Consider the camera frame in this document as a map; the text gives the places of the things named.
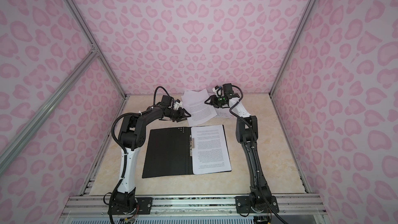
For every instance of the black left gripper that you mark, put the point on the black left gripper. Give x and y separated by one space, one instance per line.
181 115

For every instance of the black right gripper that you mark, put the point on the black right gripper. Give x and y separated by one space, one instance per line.
214 100

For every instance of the large text paper sheet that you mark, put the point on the large text paper sheet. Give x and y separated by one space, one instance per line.
194 103

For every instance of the orange and black folder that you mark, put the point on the orange and black folder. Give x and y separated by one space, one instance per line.
169 153

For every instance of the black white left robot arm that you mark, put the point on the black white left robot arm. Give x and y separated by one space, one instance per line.
131 138

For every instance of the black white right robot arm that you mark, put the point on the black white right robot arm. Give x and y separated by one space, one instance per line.
247 136

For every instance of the technical drawing paper sheet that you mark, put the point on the technical drawing paper sheet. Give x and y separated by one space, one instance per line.
224 113

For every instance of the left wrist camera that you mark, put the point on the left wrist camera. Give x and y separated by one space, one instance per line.
170 102

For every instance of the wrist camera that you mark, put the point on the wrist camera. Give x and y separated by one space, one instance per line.
224 90
170 102

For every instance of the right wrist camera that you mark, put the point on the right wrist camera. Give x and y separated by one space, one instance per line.
224 90

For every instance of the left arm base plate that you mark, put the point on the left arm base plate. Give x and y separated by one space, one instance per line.
130 206

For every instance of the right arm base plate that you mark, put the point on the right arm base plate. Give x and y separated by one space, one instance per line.
249 204

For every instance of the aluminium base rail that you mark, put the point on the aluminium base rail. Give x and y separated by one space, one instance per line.
199 209

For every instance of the diagonal aluminium frame bar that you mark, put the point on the diagonal aluminium frame bar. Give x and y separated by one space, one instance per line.
20 141

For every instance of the aluminium corner frame post right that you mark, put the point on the aluminium corner frame post right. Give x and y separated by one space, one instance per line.
300 28

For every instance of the aluminium corner frame post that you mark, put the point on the aluminium corner frame post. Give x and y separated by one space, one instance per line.
300 28
83 25

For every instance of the aluminium corner frame post left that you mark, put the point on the aluminium corner frame post left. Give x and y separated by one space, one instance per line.
83 25

